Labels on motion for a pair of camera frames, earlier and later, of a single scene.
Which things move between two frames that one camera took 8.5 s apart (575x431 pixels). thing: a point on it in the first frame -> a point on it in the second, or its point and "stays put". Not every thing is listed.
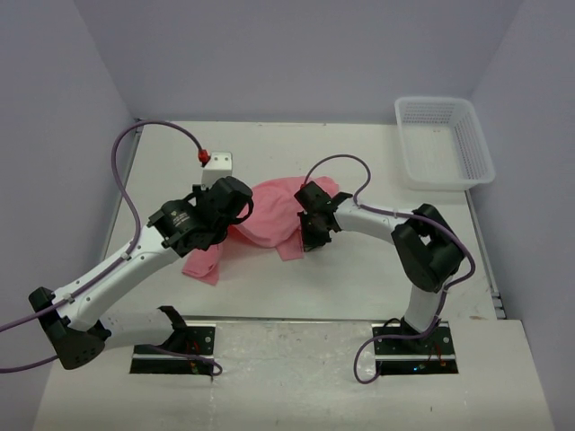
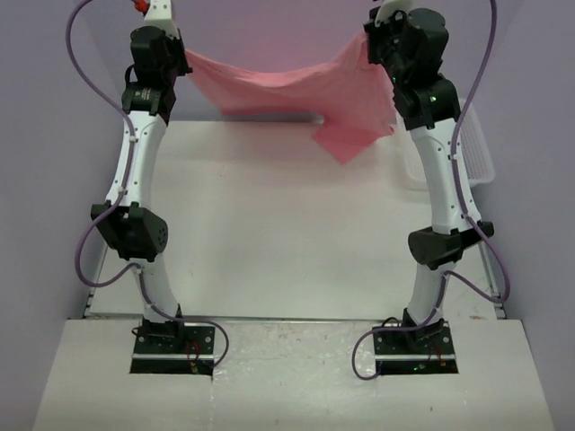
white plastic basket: (443, 145) stays put
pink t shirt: (275, 220) -> (348, 95)
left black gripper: (199, 192) -> (179, 47)
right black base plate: (431, 355) stays put
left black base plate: (190, 352) stays put
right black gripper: (312, 242) -> (397, 19)
